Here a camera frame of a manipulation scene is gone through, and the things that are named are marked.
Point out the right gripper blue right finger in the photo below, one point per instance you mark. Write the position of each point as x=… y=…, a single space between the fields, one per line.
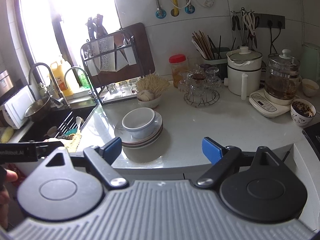
x=222 y=159

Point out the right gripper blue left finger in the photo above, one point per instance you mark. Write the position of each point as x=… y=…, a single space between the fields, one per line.
x=100 y=160

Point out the floral patterned plate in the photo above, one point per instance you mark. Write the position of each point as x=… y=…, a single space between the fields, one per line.
x=125 y=136

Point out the white ceramic bowl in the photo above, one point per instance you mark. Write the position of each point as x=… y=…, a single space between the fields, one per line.
x=138 y=119

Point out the white plate orange rim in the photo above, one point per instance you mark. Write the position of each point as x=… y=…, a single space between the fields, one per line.
x=147 y=143
x=139 y=143

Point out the translucent plastic bowl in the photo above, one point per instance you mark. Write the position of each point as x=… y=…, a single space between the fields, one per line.
x=142 y=133

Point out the person's left hand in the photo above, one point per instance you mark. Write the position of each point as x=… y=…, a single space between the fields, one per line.
x=10 y=177

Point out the yellow dish cloth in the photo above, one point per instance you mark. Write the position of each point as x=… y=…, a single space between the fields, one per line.
x=71 y=142

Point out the green flower sink mat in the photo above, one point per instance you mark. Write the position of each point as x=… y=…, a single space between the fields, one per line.
x=71 y=131

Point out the white appliance by sink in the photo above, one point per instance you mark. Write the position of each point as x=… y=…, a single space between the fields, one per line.
x=13 y=110

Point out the white pink spoon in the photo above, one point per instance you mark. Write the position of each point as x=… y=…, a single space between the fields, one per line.
x=78 y=123

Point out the black sink drain rack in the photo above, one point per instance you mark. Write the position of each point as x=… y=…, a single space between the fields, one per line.
x=69 y=122

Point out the steel pot in sink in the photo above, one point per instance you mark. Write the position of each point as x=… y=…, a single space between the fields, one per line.
x=38 y=110

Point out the upturned clear glass left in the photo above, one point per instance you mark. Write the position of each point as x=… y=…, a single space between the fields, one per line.
x=112 y=88

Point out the upturned clear glass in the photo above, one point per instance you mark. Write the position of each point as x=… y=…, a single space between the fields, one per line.
x=124 y=87
x=112 y=88

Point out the upturned clear glass middle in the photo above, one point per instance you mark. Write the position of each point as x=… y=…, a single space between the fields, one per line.
x=124 y=87

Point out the upturned glass red print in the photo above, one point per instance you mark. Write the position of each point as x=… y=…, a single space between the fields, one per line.
x=133 y=84

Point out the bowl with noodles and garlic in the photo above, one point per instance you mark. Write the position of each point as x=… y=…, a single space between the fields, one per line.
x=150 y=89

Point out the white electric cooking pot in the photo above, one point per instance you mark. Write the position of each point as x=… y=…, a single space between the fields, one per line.
x=243 y=71

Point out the bowl with tea leaves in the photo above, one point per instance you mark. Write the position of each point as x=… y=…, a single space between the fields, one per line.
x=302 y=112

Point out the black induction cooktop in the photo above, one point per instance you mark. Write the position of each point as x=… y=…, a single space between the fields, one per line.
x=312 y=134

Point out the orange detergent bottle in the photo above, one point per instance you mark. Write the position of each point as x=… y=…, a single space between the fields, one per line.
x=59 y=69

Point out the glass health kettle with base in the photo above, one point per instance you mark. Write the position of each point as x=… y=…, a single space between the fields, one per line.
x=281 y=84

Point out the green chopstick holder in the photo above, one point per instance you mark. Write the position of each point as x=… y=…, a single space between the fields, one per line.
x=215 y=56

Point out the red lid plastic jar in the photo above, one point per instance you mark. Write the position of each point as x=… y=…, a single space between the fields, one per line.
x=179 y=65

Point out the dark wooden cutting board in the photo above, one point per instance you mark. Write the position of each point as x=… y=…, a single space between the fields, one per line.
x=144 y=65

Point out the small bowl yellow liquid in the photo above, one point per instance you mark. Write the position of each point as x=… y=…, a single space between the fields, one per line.
x=309 y=87

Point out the green electric kettle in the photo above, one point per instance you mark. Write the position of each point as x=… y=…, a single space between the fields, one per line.
x=309 y=64

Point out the hanging scissors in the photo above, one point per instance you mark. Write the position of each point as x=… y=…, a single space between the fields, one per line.
x=249 y=21

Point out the wire rack with glass cups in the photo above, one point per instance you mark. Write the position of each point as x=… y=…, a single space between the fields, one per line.
x=201 y=87

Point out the black wall socket strip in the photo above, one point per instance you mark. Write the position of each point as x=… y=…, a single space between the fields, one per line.
x=269 y=21

